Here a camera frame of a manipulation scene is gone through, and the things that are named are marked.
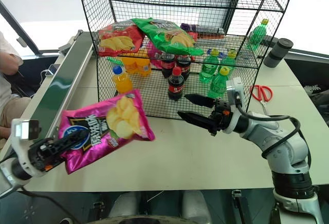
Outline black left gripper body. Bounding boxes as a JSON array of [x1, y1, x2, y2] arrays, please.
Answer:
[[27, 136, 67, 172]]

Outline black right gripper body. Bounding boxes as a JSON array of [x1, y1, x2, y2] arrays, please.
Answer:
[[208, 97, 234, 137]]

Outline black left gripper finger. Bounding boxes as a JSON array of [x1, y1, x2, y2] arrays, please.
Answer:
[[58, 128, 91, 154]]

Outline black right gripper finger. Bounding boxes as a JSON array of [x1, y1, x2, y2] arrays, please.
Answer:
[[184, 93, 216, 107], [177, 110, 213, 132]]

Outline large pink chip bag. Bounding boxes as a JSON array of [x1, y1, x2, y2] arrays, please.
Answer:
[[58, 88, 156, 175]]

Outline green conveyor belt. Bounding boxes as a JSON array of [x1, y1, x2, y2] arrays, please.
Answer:
[[0, 29, 98, 159]]

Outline green soda bottle yellow cap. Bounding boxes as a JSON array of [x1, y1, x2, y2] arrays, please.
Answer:
[[207, 66, 231, 99], [199, 49, 221, 84], [220, 49, 237, 73], [247, 18, 270, 52]]

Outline cola bottle red cap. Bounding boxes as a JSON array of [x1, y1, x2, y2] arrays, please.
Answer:
[[176, 53, 192, 81], [160, 52, 177, 79], [167, 66, 186, 102]]

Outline small pink snack bag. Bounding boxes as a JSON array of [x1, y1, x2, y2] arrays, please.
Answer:
[[147, 40, 165, 69]]

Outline green chip bag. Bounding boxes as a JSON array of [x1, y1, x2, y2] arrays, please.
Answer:
[[131, 17, 205, 57]]

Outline orange soda bottle blue cap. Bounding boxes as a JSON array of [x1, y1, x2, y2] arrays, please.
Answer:
[[112, 65, 134, 96]]

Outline purple snack pack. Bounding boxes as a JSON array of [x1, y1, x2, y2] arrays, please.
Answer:
[[179, 23, 199, 41]]

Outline black table clamp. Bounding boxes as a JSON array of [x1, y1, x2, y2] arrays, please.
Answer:
[[230, 189, 248, 224]]

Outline grey insulated cup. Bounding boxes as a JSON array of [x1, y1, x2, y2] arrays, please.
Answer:
[[263, 38, 295, 68]]

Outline seated person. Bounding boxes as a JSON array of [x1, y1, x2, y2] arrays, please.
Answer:
[[0, 30, 32, 141]]

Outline red chip bag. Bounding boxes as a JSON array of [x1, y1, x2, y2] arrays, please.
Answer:
[[98, 21, 146, 58]]

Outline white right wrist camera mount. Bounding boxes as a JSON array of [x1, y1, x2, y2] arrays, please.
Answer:
[[221, 77, 248, 135]]

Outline red handled scissors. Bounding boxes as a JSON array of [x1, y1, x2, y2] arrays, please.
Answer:
[[250, 84, 273, 118]]

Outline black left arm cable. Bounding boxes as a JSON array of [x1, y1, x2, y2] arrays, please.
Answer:
[[20, 186, 80, 224]]

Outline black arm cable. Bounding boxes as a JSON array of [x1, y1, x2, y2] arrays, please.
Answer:
[[20, 186, 80, 224], [235, 100, 302, 159]]

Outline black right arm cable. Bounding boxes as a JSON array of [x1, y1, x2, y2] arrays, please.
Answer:
[[235, 100, 302, 159]]

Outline white charging cable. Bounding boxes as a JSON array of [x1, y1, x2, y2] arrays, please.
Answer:
[[39, 69, 52, 87]]

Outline black wire mesh rack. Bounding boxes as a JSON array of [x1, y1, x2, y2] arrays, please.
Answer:
[[76, 0, 298, 120]]

